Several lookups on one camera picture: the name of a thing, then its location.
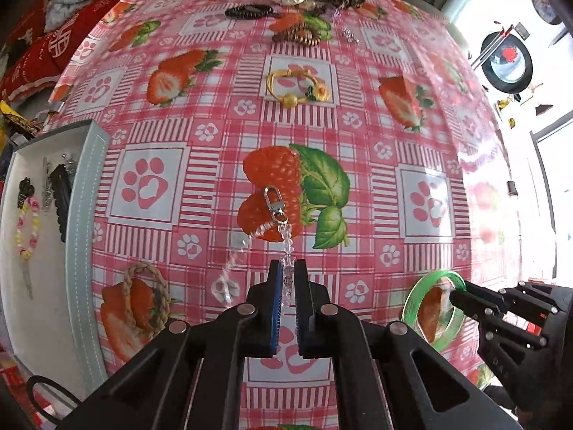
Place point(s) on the round black wall plate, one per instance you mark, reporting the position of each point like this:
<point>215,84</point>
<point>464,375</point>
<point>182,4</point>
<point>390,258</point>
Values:
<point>508,60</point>
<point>546,6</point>

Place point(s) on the pink strawberry print tablecloth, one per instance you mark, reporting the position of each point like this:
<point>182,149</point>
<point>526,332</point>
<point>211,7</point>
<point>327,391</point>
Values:
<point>358,143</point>

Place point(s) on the small black hair claw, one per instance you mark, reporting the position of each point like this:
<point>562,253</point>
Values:
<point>25,190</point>

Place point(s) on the yellow snack packet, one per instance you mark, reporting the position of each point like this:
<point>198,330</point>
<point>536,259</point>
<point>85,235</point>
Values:
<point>13,118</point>

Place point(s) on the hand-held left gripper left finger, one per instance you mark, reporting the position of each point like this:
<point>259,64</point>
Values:
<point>275,318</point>

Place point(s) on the black binder clip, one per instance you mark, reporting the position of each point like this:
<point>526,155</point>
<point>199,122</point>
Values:
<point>512,188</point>

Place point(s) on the large black hair claw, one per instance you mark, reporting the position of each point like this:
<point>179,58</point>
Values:
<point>61,201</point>

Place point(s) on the green bangle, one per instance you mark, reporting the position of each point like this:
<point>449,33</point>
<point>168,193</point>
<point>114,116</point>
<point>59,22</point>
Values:
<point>409,304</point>

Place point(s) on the small silver spring clip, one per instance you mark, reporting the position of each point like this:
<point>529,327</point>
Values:
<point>350,36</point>

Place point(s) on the white shallow tray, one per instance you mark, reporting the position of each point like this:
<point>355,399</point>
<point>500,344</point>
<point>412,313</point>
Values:
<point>49,286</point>

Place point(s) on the clear bead hair pin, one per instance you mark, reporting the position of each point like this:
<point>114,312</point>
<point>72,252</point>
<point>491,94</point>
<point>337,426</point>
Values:
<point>70,163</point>

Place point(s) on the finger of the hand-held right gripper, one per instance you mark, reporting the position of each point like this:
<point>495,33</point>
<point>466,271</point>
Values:
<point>479,311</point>
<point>532,298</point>

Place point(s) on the silver hair clip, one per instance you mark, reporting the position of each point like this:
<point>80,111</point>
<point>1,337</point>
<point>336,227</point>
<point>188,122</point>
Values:
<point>27,277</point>

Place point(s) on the red and white rods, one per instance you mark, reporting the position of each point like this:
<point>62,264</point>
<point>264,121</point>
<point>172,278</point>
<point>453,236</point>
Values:
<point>490,47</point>

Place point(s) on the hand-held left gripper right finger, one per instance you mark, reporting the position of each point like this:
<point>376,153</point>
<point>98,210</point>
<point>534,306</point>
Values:
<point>303,336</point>

